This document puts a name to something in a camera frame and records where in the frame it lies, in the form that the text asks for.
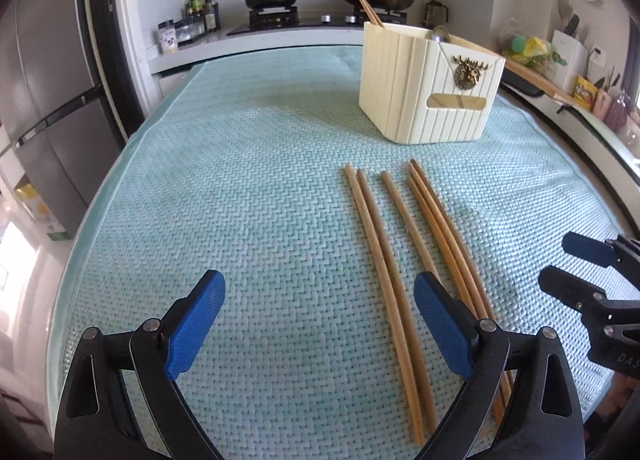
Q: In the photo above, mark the set of wooden chopsticks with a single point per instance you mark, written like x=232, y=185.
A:
x=372, y=240

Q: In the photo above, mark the grey refrigerator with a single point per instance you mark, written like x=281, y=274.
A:
x=50, y=90

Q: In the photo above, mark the white printed cardboard box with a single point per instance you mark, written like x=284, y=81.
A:
x=59, y=235

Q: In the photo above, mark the black door frame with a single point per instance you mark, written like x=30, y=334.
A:
x=107, y=40

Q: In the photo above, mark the yellow can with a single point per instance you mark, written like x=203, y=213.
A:
x=584, y=92

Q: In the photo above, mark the cream ribbed plastic box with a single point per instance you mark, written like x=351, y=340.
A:
x=410, y=90

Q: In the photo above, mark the wooden cutting board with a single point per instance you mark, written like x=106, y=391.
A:
x=535, y=80

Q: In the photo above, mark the rack of spice jars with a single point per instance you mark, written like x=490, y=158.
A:
x=170, y=37

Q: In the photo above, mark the white knife holder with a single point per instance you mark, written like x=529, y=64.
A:
x=567, y=57

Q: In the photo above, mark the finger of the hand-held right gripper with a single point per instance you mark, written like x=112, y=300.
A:
x=565, y=285
x=587, y=247

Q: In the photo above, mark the pink cup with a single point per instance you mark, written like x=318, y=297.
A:
x=602, y=102

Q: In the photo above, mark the metal spoon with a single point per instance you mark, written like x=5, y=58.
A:
x=441, y=33

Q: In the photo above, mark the white wall socket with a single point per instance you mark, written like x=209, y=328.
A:
x=595, y=57

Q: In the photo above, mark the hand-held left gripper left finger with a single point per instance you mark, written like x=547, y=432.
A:
x=195, y=325

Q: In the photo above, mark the black tray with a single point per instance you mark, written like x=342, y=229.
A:
x=520, y=89

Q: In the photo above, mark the plastic bag of sponges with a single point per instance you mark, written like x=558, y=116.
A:
x=525, y=47

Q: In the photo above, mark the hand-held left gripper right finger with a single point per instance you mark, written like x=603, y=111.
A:
x=442, y=325

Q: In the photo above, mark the dark sauce bottle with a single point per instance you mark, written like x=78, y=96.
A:
x=211, y=15

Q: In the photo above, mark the green label sauce bottle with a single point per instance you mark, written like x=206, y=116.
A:
x=195, y=5

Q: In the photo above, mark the grey spatula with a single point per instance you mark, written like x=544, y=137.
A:
x=564, y=15

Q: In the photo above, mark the yellow printed cardboard box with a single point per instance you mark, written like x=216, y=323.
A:
x=32, y=205

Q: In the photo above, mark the black gas hob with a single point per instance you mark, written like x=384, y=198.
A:
x=310, y=25

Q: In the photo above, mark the purple soap bottle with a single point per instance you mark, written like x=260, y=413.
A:
x=617, y=115

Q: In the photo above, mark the light blue towel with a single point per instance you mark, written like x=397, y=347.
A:
x=225, y=190

